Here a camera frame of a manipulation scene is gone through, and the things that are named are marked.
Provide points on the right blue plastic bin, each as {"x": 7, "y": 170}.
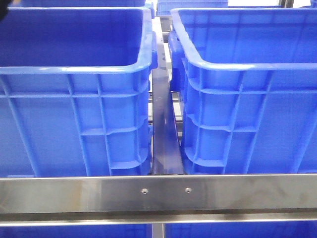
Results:
{"x": 248, "y": 84}

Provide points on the blue plastic bin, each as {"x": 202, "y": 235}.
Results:
{"x": 74, "y": 91}
{"x": 248, "y": 84}

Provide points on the lower left blue bin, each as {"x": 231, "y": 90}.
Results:
{"x": 97, "y": 231}

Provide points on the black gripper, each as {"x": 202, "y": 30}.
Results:
{"x": 3, "y": 8}

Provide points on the far right blue bin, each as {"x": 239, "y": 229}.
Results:
{"x": 165, "y": 6}

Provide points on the far left blue bin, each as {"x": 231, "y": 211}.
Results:
{"x": 83, "y": 3}

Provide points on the dark metal centre divider bar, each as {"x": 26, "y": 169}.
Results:
{"x": 166, "y": 152}

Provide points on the lower right blue bin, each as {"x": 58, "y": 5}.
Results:
{"x": 296, "y": 229}

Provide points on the stainless steel front rail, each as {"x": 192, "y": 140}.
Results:
{"x": 157, "y": 199}

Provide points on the left blue plastic bin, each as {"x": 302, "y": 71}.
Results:
{"x": 74, "y": 91}

